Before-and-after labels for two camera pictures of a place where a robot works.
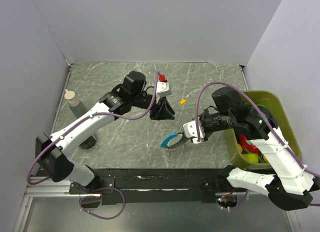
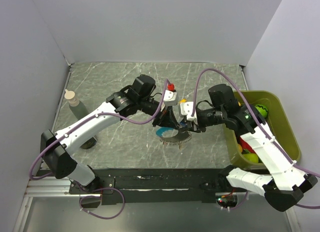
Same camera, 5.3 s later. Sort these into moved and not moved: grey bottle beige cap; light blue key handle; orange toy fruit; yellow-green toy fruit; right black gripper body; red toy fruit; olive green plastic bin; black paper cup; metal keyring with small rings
Moved: metal keyring with small rings; light blue key handle; right black gripper body
Not moved: orange toy fruit; red toy fruit; black paper cup; grey bottle beige cap; olive green plastic bin; yellow-green toy fruit
